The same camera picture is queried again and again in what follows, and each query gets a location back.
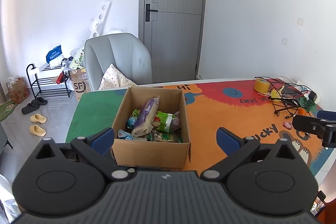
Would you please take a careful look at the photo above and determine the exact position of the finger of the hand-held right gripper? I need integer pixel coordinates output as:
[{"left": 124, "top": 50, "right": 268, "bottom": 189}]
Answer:
[
  {"left": 292, "top": 114, "right": 336, "bottom": 148},
  {"left": 317, "top": 110, "right": 336, "bottom": 121}
]

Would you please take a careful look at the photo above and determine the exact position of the small printed cardboard box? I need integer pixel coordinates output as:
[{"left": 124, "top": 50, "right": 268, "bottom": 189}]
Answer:
[{"left": 6, "top": 77, "right": 30, "bottom": 104}]

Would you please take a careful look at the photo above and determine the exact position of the small blue candy packet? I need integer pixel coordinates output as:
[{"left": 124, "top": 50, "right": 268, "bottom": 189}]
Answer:
[{"left": 127, "top": 109, "right": 139, "bottom": 128}]

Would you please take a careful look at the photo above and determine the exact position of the purple bun packet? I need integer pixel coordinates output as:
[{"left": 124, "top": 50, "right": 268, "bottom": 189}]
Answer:
[{"left": 172, "top": 112, "right": 182, "bottom": 130}]

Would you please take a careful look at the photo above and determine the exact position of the yellow slipper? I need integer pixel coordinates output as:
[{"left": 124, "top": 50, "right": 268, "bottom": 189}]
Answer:
[
  {"left": 29, "top": 124, "right": 47, "bottom": 137},
  {"left": 30, "top": 114, "right": 48, "bottom": 124}
]

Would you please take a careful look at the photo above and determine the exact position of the white foam board with holes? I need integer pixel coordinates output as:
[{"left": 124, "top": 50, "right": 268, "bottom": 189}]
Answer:
[{"left": 88, "top": 0, "right": 111, "bottom": 38}]

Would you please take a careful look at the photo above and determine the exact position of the black door handle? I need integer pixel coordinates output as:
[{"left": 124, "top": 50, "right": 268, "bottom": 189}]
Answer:
[{"left": 145, "top": 4, "right": 158, "bottom": 22}]

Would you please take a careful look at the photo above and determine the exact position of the black metal stand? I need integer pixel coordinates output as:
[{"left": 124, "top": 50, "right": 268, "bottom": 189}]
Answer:
[{"left": 269, "top": 94, "right": 300, "bottom": 115}]

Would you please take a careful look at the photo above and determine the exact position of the white power strip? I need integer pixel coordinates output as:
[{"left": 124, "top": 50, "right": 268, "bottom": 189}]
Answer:
[{"left": 295, "top": 81, "right": 321, "bottom": 104}]

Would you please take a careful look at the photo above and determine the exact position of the grey door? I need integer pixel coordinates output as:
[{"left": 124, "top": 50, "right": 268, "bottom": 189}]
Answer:
[{"left": 139, "top": 0, "right": 208, "bottom": 83}]

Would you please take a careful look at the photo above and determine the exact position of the green floor rug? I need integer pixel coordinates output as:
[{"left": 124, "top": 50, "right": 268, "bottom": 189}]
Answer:
[{"left": 0, "top": 101, "right": 17, "bottom": 122}]

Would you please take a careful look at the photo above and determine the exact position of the blue snack packet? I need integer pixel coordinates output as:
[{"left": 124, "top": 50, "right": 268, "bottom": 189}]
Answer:
[{"left": 118, "top": 130, "right": 134, "bottom": 140}]

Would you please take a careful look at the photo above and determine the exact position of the white dotted pillow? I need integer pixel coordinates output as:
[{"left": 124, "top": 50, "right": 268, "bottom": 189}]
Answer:
[{"left": 98, "top": 64, "right": 137, "bottom": 90}]

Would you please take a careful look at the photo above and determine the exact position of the colourful printed table mat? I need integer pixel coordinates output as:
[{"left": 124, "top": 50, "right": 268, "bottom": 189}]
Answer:
[{"left": 65, "top": 79, "right": 328, "bottom": 182}]

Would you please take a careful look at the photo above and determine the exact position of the brown cardboard box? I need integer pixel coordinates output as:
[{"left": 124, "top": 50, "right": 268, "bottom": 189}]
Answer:
[{"left": 111, "top": 86, "right": 192, "bottom": 170}]

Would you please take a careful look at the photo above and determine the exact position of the dark green snack packet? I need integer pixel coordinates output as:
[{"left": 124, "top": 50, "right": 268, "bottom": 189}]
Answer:
[{"left": 154, "top": 111, "right": 175, "bottom": 132}]

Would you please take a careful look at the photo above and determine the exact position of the large clear cracker packet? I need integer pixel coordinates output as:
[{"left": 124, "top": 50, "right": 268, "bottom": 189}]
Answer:
[{"left": 131, "top": 95, "right": 160, "bottom": 136}]

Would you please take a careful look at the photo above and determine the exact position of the grey chair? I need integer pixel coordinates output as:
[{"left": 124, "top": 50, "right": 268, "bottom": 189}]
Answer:
[{"left": 83, "top": 33, "right": 153, "bottom": 92}]

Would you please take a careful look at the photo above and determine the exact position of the white printed plastic bag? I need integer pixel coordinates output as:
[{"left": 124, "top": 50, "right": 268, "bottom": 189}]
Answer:
[{"left": 70, "top": 47, "right": 86, "bottom": 71}]

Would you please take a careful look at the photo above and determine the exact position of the black shoe rack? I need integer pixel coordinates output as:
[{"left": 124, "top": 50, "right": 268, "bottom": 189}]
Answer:
[{"left": 26, "top": 60, "right": 72, "bottom": 98}]

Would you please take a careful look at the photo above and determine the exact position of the black slipper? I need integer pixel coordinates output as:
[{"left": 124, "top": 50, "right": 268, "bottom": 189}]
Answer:
[
  {"left": 30, "top": 97, "right": 48, "bottom": 106},
  {"left": 21, "top": 102, "right": 40, "bottom": 115}
]

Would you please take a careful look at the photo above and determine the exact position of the SF cardboard box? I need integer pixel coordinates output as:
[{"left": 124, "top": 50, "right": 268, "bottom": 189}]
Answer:
[{"left": 70, "top": 70, "right": 91, "bottom": 101}]

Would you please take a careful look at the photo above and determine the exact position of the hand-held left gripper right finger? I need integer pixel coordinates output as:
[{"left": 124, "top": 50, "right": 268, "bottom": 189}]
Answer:
[{"left": 200, "top": 127, "right": 304, "bottom": 183}]

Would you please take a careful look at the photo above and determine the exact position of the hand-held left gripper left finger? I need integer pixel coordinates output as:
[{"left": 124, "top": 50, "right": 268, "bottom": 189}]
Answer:
[{"left": 28, "top": 127, "right": 130, "bottom": 183}]

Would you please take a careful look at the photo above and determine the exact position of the blue plastic bag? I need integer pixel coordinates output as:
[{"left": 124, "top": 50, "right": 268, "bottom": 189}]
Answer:
[{"left": 46, "top": 45, "right": 63, "bottom": 63}]

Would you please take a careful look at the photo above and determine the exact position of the yellow tape roll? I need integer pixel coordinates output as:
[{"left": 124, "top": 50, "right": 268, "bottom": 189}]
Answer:
[{"left": 254, "top": 77, "right": 271, "bottom": 92}]

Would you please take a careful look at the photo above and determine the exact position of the green white cartoon packet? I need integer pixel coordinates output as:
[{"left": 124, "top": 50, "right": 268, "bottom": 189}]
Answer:
[{"left": 147, "top": 133, "right": 183, "bottom": 143}]

